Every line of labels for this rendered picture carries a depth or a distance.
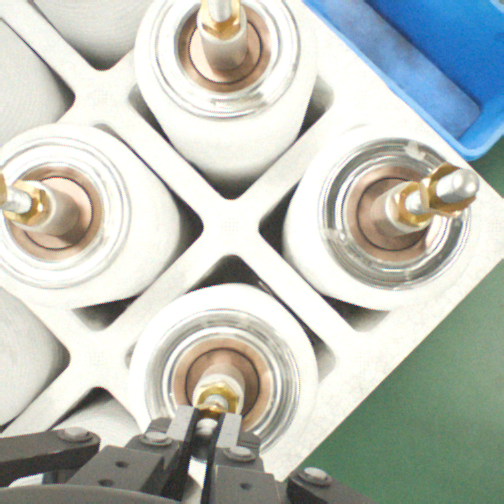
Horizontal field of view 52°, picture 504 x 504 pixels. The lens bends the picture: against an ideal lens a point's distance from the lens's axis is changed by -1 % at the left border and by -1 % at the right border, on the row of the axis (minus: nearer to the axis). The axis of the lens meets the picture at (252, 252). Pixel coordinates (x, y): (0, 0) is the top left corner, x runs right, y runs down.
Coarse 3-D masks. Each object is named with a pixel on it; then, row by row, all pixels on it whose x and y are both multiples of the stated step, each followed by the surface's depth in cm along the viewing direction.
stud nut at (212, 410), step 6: (210, 402) 18; (216, 402) 18; (204, 408) 18; (210, 408) 18; (216, 408) 18; (222, 408) 18; (204, 414) 18; (210, 414) 18; (216, 414) 18; (198, 420) 18; (216, 420) 18
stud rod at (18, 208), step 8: (8, 192) 20; (16, 192) 21; (24, 192) 21; (8, 200) 20; (16, 200) 20; (24, 200) 21; (0, 208) 20; (8, 208) 20; (16, 208) 21; (24, 208) 21
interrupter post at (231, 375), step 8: (208, 368) 25; (216, 368) 24; (224, 368) 24; (232, 368) 25; (208, 376) 23; (216, 376) 22; (224, 376) 23; (232, 376) 23; (240, 376) 25; (200, 384) 22; (232, 384) 22; (240, 384) 23; (240, 392) 22; (240, 400) 22; (240, 408) 22
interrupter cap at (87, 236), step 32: (0, 160) 26; (32, 160) 26; (64, 160) 26; (96, 160) 26; (64, 192) 26; (96, 192) 26; (128, 192) 26; (0, 224) 25; (96, 224) 26; (128, 224) 25; (0, 256) 25; (32, 256) 25; (64, 256) 26; (96, 256) 25; (64, 288) 25
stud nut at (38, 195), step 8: (16, 184) 22; (24, 184) 22; (32, 192) 22; (40, 192) 22; (32, 200) 22; (40, 200) 22; (32, 208) 22; (40, 208) 22; (8, 216) 22; (16, 216) 22; (24, 216) 22; (32, 216) 22; (40, 216) 22; (24, 224) 22; (32, 224) 22
